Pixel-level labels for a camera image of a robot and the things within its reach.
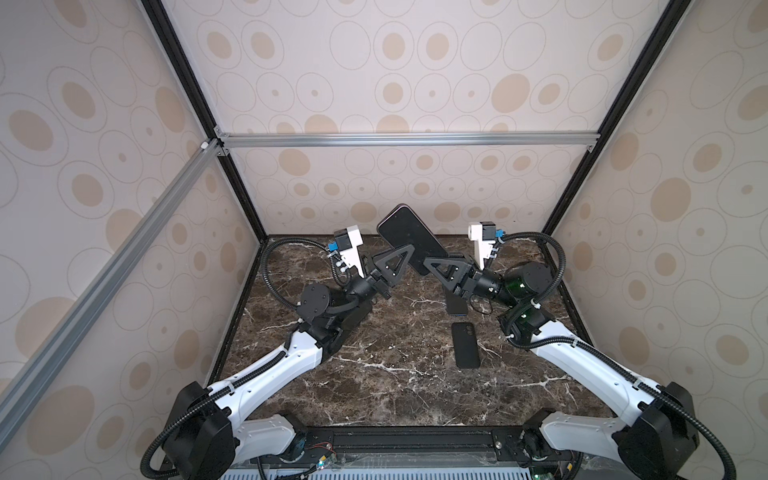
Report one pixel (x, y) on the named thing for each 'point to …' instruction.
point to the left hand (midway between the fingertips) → (418, 254)
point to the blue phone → (456, 305)
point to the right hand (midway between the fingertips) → (426, 269)
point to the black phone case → (465, 346)
